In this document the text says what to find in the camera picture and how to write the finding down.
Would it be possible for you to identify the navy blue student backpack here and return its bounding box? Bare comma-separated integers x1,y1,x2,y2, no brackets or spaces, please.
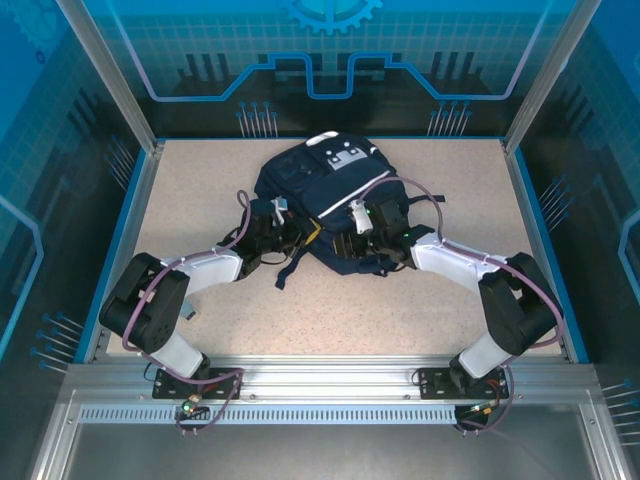
253,130,446,291

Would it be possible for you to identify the small green-lit connector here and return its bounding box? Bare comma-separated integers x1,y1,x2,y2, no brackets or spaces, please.
459,399,501,417
175,394,209,416

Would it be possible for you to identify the grey metal front tray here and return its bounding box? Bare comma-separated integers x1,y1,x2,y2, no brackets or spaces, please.
29,389,621,480

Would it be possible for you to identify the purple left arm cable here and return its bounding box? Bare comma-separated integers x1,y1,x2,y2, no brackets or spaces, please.
122,188,252,437

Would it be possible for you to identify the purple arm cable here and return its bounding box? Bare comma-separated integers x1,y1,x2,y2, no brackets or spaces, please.
122,188,252,437
355,177,566,436

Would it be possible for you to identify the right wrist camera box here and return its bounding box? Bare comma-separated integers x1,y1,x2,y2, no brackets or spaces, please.
348,198,375,235

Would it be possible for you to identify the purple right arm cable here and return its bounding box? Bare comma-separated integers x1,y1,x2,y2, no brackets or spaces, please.
355,177,566,436

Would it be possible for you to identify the aluminium side rail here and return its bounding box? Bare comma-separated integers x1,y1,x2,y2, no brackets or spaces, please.
82,142,166,364

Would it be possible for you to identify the aluminium front rail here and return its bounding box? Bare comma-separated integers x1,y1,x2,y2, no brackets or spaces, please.
59,353,601,404

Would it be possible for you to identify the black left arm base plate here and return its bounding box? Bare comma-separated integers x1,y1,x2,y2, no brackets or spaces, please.
152,367,245,400

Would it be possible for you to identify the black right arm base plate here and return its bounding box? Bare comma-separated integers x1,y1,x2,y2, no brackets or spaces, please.
415,367,511,400

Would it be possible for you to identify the slotted grey cable duct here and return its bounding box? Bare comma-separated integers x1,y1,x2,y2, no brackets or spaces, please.
78,405,469,427

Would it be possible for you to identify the aluminium frame post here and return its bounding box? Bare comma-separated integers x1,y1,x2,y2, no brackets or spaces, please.
501,0,605,156
53,0,167,155

